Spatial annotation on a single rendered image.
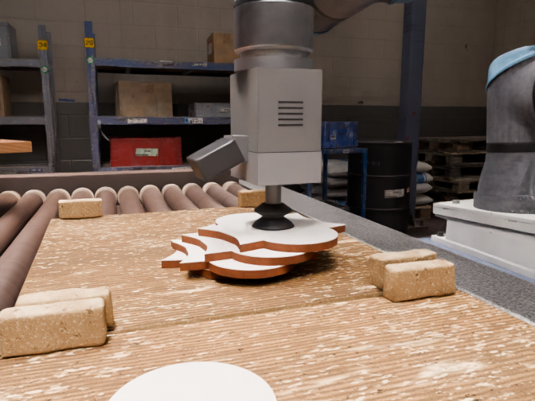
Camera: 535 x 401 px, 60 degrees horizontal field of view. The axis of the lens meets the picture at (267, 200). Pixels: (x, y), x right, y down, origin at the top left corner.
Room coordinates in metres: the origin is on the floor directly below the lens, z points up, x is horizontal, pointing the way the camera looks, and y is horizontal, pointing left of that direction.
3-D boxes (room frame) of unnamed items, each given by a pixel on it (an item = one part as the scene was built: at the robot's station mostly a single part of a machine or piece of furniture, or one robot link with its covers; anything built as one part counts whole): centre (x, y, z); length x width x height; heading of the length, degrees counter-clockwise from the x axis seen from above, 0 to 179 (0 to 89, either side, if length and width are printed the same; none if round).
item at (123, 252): (0.52, 0.08, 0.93); 0.41 x 0.35 x 0.02; 20
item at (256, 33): (0.46, 0.00, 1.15); 0.08 x 0.08 x 0.05
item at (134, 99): (4.58, 1.20, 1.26); 0.49 x 0.38 x 0.34; 114
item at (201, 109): (4.75, 0.46, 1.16); 0.60 x 0.40 x 0.15; 111
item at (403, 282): (0.36, -0.12, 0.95); 0.06 x 0.02 x 0.03; 109
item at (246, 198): (0.75, 0.02, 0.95); 0.06 x 0.02 x 0.03; 110
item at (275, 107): (0.46, 0.02, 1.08); 0.12 x 0.09 x 0.16; 111
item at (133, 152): (4.55, 1.19, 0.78); 0.66 x 0.45 x 0.28; 108
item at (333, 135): (3.89, -0.45, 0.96); 0.50 x 0.38 x 0.21; 33
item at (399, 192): (4.30, -1.03, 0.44); 0.59 x 0.59 x 0.88
